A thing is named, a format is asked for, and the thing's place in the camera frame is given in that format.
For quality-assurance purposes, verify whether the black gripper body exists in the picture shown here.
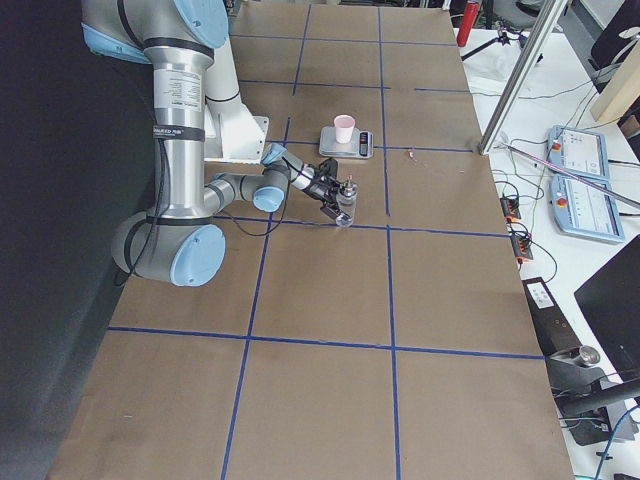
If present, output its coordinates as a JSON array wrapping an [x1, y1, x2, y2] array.
[[305, 173, 341, 210]]

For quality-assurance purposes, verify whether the clear glass sauce bottle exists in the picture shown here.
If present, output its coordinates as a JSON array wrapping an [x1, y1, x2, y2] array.
[[336, 175, 358, 228]]

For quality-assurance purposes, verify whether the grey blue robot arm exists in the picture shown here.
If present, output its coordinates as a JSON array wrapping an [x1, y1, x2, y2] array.
[[82, 1, 355, 287]]

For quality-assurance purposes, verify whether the silver digital kitchen scale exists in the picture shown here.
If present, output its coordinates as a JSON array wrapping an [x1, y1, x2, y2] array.
[[318, 126, 373, 159]]

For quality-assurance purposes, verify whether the orange black connector block far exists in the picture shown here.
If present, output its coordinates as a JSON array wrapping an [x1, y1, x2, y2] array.
[[500, 196, 521, 223]]

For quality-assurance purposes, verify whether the orange black connector block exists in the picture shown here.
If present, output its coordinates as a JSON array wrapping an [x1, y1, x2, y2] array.
[[511, 232, 533, 264], [500, 196, 521, 223]]

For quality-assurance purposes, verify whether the orange black connector block near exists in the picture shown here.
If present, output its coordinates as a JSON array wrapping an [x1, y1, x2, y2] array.
[[511, 232, 533, 264]]

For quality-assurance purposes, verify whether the red cylinder tube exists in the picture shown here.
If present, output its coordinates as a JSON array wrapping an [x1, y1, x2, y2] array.
[[456, 0, 480, 47]]

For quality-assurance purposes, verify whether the black tripod rod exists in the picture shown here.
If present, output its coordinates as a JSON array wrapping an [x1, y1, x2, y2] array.
[[461, 25, 527, 61]]

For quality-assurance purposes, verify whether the blue teach pendant near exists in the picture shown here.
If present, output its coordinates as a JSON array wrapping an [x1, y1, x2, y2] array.
[[549, 174, 625, 243]]

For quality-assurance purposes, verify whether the blue teach pendant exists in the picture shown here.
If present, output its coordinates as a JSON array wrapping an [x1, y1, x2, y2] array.
[[549, 174, 625, 243], [547, 125, 610, 179]]

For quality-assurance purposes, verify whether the blue teach pendant far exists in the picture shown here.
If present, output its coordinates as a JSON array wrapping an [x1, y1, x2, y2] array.
[[547, 125, 610, 179]]

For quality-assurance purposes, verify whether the black box white label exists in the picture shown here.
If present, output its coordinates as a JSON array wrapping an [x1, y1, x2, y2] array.
[[522, 277, 582, 357]]

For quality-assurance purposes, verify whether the black computer monitor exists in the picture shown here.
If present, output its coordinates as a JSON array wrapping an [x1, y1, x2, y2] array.
[[574, 238, 640, 380]]

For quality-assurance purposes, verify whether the wooden plank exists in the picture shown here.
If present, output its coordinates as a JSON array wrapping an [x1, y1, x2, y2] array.
[[591, 26, 639, 123]]

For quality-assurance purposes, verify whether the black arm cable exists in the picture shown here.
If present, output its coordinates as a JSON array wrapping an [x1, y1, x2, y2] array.
[[114, 149, 321, 286]]

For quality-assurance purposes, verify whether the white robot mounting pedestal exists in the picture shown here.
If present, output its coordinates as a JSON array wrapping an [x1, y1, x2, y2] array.
[[204, 39, 269, 164]]

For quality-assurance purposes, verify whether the aluminium frame post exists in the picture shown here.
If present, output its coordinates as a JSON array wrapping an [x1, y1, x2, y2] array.
[[478, 0, 567, 155]]

